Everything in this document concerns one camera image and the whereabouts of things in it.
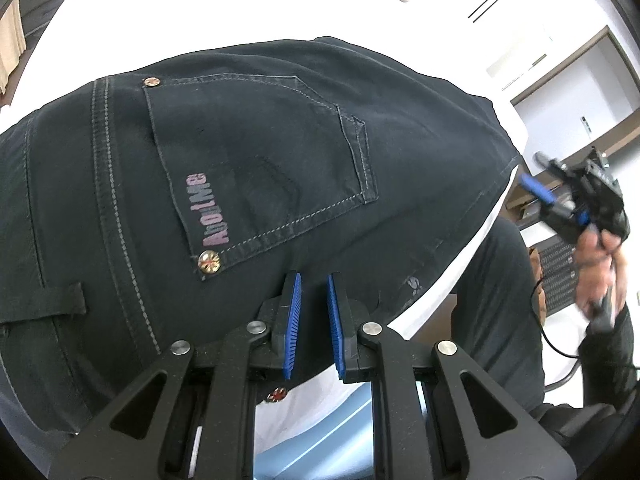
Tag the person's right hand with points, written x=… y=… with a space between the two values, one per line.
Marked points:
x=595 y=260

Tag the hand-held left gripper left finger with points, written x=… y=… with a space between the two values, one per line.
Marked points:
x=292 y=325

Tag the brown door frame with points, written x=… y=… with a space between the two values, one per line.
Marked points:
x=565 y=65

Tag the beige curtain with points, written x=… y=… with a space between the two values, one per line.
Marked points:
x=10 y=45

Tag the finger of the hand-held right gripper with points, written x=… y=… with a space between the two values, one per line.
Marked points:
x=549 y=162
x=536 y=188

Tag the person's right forearm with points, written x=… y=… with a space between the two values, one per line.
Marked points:
x=617 y=350

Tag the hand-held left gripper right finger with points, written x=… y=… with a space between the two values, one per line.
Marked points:
x=335 y=325

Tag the dark dotted mat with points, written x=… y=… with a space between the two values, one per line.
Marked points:
x=557 y=275

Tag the dark denim pants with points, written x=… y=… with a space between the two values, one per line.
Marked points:
x=225 y=185

